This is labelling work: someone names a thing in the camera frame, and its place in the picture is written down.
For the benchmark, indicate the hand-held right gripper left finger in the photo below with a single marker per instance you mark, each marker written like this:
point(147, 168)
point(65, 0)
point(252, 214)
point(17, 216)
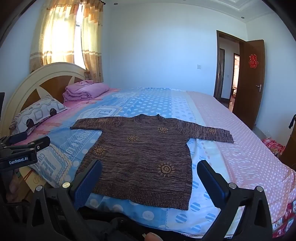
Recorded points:
point(89, 183)

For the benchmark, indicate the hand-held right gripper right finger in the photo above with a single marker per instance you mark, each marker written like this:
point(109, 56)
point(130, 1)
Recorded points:
point(211, 183)

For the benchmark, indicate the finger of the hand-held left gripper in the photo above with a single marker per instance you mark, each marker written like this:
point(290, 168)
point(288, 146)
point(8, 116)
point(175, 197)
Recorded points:
point(19, 136)
point(41, 142)

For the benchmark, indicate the brown knitted sweater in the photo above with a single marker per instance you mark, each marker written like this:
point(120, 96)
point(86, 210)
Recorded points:
point(143, 157)

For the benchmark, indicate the person's right hand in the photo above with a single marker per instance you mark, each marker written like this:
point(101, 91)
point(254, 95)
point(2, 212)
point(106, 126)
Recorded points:
point(153, 237)

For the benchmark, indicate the grey patterned pillow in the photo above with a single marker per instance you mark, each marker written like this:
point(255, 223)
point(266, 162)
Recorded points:
point(39, 113)

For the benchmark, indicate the cream wooden headboard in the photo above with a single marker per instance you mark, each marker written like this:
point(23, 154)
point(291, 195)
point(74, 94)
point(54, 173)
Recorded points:
point(55, 81)

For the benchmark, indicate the red patterned cloth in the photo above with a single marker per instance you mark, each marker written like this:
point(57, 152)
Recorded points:
point(274, 146)

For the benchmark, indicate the folded pink blanket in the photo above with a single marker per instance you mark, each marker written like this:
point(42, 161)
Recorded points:
point(92, 89)

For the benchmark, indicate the red printed bed skirt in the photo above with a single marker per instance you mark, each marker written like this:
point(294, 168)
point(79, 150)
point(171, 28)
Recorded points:
point(284, 222)

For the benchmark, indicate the dark wooden furniture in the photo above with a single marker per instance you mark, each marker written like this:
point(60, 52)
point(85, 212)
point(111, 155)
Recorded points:
point(290, 143)

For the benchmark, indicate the blue pink dotted bed sheet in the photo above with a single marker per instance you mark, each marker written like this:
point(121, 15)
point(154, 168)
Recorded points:
point(161, 102)

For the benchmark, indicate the brown wooden door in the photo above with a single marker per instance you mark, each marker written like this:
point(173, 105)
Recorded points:
point(247, 92)

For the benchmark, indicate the red paper door decoration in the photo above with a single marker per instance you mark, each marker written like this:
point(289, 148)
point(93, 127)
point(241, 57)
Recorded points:
point(253, 61)

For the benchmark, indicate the brown door frame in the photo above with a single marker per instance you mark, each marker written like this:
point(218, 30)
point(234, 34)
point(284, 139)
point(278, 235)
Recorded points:
point(217, 69)

